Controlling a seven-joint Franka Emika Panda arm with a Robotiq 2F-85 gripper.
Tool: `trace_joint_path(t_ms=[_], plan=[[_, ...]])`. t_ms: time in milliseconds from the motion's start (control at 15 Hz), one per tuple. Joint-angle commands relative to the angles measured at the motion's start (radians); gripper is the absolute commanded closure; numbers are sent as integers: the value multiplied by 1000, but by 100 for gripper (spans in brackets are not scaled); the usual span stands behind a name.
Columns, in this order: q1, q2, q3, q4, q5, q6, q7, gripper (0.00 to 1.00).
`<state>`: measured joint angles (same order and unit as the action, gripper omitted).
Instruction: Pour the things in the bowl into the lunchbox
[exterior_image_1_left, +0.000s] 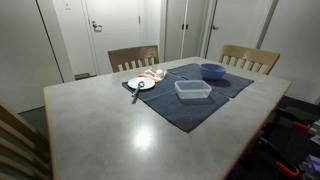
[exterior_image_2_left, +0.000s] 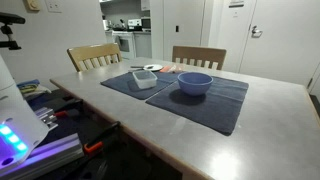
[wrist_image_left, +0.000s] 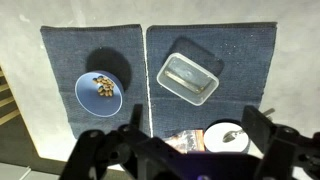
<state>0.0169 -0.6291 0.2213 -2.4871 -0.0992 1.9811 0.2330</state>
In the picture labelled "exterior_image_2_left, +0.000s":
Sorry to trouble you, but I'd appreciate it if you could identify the blue bowl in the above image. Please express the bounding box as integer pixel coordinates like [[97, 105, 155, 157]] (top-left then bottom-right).
[[177, 72, 213, 96]]

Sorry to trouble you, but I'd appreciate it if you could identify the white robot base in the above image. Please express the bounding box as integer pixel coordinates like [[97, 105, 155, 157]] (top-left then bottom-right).
[[0, 55, 49, 176]]

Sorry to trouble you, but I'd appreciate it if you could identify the clear plastic lunchbox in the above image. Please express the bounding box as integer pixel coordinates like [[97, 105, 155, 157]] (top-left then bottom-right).
[[133, 70, 157, 89]]

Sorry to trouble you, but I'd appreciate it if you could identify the dark blue mat left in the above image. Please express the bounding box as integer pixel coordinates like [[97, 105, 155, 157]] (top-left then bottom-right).
[[101, 72, 178, 100]]

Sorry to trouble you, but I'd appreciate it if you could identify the dark blue mat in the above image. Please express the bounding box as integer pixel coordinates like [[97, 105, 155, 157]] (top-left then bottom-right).
[[101, 72, 178, 100], [146, 77, 249, 136]]

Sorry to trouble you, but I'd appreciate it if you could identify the dark blue mat right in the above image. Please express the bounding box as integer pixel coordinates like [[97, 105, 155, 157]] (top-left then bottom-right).
[[146, 77, 249, 136]]

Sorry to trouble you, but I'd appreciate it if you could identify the white kitchen stove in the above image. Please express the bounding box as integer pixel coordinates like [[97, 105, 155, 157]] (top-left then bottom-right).
[[112, 31, 136, 59]]

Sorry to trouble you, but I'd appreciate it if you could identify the right wooden chair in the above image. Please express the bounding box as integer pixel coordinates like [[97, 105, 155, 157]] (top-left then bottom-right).
[[172, 46, 227, 70]]

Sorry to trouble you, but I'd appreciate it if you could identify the wooden chair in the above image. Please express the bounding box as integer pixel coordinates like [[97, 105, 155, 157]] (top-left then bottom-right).
[[172, 46, 227, 70], [67, 43, 122, 72]]

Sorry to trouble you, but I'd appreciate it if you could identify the left wooden chair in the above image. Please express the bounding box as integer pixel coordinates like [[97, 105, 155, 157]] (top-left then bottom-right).
[[67, 43, 122, 72]]

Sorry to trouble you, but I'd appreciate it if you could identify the white door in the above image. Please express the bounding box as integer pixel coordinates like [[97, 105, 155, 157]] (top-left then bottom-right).
[[240, 0, 320, 86]]

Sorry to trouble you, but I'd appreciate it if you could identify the beige thermostat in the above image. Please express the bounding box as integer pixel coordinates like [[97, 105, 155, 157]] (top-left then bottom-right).
[[24, 0, 40, 11]]

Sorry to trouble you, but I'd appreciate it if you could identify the orange handled clamp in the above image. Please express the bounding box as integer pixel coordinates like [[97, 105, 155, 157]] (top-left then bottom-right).
[[83, 121, 121, 154]]

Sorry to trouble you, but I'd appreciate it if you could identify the silver door handle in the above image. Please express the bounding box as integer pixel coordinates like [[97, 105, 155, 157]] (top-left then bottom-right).
[[252, 26, 263, 38]]

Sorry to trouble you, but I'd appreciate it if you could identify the aluminium rail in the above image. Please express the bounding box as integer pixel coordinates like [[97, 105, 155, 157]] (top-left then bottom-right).
[[0, 133, 84, 180]]

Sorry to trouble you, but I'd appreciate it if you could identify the black camera on stand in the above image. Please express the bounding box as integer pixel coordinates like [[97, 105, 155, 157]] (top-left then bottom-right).
[[0, 12, 26, 50]]

